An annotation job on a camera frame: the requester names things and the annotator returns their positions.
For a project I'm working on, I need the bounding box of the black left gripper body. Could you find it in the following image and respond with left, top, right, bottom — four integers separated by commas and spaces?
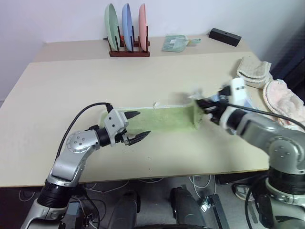
111, 130, 131, 146

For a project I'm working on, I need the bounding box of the dark fabric object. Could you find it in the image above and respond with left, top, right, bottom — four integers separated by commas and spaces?
268, 49, 305, 96

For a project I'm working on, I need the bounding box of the blue plate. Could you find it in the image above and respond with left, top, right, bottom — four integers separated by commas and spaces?
122, 3, 133, 52

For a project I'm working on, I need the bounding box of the green towel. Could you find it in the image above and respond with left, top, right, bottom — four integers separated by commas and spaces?
101, 91, 206, 131

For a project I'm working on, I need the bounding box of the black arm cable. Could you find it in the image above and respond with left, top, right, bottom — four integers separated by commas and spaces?
56, 102, 113, 163
225, 102, 305, 132

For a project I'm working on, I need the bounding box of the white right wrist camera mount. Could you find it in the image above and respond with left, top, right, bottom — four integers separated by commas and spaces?
232, 77, 249, 106

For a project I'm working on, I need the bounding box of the brown wooden plate rack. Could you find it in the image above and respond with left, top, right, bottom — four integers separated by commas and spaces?
102, 24, 151, 58

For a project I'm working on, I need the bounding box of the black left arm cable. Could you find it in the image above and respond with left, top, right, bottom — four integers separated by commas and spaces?
56, 102, 113, 163

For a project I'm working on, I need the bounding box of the grey electronics box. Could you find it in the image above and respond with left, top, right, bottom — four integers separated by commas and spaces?
66, 202, 81, 217

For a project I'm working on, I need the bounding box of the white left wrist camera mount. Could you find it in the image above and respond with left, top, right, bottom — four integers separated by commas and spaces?
103, 108, 130, 146

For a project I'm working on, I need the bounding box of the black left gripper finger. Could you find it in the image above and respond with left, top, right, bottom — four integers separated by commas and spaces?
126, 130, 152, 146
123, 110, 141, 122

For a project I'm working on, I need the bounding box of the pink fluffy towel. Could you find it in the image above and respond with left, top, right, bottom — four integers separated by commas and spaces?
262, 79, 305, 131

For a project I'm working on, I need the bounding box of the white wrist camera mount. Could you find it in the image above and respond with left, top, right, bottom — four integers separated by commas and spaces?
103, 108, 130, 146
232, 77, 249, 106

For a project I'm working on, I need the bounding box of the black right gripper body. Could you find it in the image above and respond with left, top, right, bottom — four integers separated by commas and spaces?
209, 85, 234, 123

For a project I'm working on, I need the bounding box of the black table leg bar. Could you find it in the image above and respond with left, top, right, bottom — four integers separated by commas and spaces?
205, 194, 231, 229

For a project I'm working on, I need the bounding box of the beige folded towel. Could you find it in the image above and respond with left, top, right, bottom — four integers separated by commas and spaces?
235, 56, 274, 89

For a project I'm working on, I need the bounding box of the green plate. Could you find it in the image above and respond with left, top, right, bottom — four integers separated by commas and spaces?
104, 3, 120, 52

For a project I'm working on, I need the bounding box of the black rectangular box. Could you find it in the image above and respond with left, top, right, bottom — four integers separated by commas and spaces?
208, 27, 243, 47

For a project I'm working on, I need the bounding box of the pink plate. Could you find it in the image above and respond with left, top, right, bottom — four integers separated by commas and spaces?
138, 3, 148, 52

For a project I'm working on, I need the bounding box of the green dustpan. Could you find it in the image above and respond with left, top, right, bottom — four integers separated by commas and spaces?
162, 34, 189, 53

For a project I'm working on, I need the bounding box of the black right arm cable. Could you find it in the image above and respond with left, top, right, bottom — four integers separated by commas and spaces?
225, 102, 305, 132

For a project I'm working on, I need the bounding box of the dark rounded robot leg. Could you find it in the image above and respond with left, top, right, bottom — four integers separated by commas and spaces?
110, 190, 142, 229
169, 187, 207, 229

